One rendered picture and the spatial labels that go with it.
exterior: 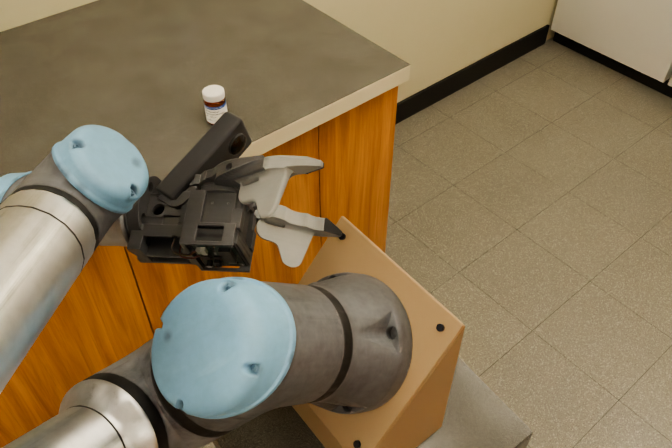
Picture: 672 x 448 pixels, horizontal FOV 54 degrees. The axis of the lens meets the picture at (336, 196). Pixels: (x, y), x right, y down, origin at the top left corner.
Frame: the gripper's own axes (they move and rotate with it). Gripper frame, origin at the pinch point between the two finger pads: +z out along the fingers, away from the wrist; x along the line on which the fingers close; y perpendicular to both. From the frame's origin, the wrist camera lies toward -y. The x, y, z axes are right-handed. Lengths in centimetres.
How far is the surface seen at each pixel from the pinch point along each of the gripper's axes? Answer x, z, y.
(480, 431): -28.5, 16.0, 17.3
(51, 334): -52, -58, 2
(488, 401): -29.9, 17.2, 13.4
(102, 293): -52, -50, -6
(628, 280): -157, 75, -53
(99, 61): -46, -62, -56
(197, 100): -45, -37, -44
